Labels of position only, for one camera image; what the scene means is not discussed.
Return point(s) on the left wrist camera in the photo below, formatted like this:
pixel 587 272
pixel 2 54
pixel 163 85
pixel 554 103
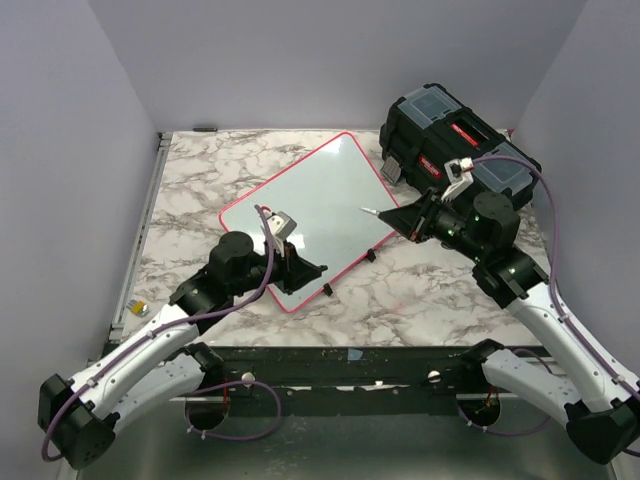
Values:
pixel 281 225

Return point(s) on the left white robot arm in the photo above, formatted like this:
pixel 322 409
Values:
pixel 81 416

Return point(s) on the black red toolbox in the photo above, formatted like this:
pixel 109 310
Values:
pixel 429 127

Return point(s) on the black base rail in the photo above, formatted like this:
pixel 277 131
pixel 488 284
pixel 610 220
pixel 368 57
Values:
pixel 350 381

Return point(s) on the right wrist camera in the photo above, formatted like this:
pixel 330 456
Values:
pixel 459 174

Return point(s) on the yellow small object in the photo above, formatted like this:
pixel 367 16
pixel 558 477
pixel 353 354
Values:
pixel 137 308

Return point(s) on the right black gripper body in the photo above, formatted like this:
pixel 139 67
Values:
pixel 435 219

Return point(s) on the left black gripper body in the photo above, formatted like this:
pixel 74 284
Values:
pixel 282 271

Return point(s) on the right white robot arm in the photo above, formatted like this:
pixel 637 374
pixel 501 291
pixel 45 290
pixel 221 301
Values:
pixel 598 403

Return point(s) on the pink-framed whiteboard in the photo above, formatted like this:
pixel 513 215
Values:
pixel 323 193

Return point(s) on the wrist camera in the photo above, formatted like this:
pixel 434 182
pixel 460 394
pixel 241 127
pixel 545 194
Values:
pixel 459 174
pixel 281 225

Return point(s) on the whiteboard marker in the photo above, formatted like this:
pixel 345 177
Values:
pixel 370 211

